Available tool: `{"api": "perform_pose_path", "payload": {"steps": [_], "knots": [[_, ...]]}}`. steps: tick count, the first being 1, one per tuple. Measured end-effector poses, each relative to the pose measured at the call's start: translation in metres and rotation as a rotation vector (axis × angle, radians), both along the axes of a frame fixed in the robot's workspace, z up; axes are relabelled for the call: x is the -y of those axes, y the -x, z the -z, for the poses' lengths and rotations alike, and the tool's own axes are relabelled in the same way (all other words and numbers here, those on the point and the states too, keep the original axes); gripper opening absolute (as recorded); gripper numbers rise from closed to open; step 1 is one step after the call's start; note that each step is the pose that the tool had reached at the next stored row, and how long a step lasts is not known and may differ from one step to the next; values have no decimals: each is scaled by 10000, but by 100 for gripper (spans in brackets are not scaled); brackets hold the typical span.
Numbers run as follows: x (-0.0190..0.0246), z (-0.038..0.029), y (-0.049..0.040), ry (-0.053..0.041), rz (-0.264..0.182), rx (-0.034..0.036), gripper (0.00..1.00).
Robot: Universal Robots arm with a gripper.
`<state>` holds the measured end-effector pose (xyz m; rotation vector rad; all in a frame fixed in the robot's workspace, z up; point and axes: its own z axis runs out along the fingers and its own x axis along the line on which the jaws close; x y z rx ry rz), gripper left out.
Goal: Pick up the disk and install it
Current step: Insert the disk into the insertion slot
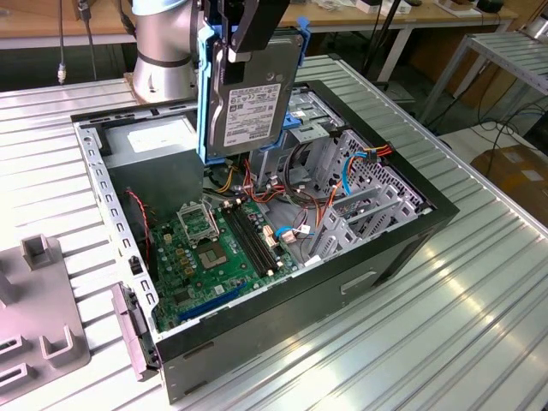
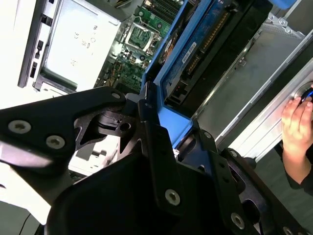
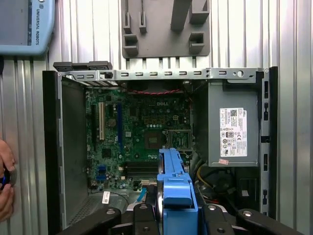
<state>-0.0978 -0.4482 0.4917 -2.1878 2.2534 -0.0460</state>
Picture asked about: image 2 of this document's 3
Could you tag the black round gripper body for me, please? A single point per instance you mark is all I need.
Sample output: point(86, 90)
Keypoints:
point(110, 208)

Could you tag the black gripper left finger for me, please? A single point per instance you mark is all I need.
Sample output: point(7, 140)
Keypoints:
point(49, 117)

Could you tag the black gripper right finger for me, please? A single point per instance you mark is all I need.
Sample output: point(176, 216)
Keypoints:
point(234, 186)

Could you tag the person hand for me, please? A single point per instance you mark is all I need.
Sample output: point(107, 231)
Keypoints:
point(296, 127)

